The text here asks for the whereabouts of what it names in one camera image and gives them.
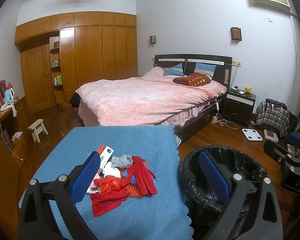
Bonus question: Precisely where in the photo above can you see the pale pink cloth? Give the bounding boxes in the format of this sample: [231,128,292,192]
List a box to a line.
[87,181,100,194]

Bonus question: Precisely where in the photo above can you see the red plastic bag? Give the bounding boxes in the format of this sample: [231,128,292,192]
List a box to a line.
[93,176,123,195]

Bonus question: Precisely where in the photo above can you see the white tissue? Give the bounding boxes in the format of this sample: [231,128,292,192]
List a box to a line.
[102,161,121,178]

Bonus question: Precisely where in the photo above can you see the white blue cardboard box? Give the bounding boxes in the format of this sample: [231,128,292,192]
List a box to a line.
[97,145,114,174]

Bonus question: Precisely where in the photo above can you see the blue plastic bag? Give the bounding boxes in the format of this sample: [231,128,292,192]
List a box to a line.
[122,170,138,186]

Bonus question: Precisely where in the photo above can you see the orange foam net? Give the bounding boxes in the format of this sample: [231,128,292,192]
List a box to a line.
[120,170,143,198]

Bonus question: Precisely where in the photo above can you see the black lined trash bin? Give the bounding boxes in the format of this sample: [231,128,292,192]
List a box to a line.
[181,146,281,239]

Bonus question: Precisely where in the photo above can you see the white bathroom scale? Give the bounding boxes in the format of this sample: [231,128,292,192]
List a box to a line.
[242,128,263,141]

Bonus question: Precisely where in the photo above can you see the plaid bag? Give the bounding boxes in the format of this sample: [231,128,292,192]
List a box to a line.
[256,99,290,137]

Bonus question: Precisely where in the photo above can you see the dark nightstand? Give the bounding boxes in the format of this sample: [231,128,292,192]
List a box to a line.
[223,89,256,127]

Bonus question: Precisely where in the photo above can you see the wooden sideboard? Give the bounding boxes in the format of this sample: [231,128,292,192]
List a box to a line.
[0,97,30,239]

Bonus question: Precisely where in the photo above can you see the yellow plush toy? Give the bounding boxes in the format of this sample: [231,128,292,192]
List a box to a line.
[243,87,252,96]

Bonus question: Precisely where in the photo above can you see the blue felt table cloth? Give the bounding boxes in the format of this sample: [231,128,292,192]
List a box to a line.
[17,125,194,239]

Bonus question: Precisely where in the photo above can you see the small white wooden stool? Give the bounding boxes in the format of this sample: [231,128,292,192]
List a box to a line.
[28,119,48,143]

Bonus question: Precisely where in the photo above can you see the right blue pillow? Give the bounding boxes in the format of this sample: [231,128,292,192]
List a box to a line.
[194,62,216,78]

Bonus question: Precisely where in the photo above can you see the blue pillow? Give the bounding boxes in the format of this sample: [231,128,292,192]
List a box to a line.
[163,63,185,77]
[194,62,216,78]

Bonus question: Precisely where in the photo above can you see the brown dotted pillow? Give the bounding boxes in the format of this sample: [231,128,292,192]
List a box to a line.
[173,73,212,87]

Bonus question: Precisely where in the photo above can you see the left blue pillow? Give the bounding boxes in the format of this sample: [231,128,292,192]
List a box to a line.
[163,63,185,77]

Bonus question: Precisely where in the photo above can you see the black garment on bed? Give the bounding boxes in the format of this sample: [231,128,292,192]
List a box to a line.
[69,92,81,110]

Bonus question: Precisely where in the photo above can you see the blue electric kettle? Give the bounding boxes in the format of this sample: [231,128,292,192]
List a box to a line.
[4,82,15,104]

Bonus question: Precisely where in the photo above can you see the pink bed cover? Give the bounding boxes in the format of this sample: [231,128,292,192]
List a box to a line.
[76,67,227,127]

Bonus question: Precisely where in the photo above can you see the wooden wardrobe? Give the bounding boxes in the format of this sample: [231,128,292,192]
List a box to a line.
[15,11,138,113]

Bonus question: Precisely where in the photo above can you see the white charger cable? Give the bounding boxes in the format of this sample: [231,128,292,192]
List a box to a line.
[211,100,240,131]

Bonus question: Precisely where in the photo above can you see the dark wooden bed frame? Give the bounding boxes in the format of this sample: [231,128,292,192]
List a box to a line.
[153,54,233,144]

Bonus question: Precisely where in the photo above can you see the right wall lamp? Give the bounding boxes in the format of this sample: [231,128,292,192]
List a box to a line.
[230,27,242,42]

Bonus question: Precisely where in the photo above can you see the wall lamp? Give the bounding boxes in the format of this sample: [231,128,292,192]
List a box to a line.
[230,27,242,42]
[149,35,157,45]

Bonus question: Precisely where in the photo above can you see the wall air conditioner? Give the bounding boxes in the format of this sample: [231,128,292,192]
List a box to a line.
[251,0,291,14]

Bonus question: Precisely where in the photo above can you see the left wall lamp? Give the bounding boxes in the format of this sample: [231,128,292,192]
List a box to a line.
[149,35,157,45]

